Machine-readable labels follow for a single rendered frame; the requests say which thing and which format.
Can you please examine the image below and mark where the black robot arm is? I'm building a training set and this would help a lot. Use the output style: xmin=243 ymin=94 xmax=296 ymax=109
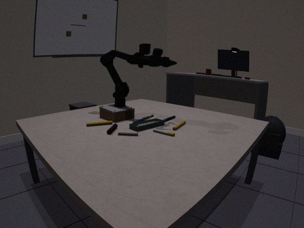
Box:
xmin=100 ymin=44 xmax=163 ymax=108

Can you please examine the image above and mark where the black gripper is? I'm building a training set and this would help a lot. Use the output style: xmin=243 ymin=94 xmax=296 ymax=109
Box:
xmin=146 ymin=55 xmax=176 ymax=67

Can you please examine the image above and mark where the black keyboard with white keys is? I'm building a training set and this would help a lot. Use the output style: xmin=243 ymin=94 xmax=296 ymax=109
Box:
xmin=129 ymin=118 xmax=165 ymax=132

